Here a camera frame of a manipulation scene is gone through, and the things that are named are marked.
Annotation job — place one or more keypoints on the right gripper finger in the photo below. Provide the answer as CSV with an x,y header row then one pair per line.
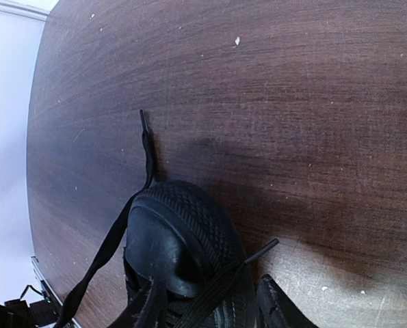
x,y
275,309

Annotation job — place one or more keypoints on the black sneaker shoe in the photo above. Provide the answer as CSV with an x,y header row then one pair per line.
x,y
179,234

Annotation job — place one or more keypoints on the front aluminium rail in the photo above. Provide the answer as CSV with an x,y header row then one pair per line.
x,y
47,310

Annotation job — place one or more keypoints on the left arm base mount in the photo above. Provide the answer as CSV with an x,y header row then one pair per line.
x,y
16,313

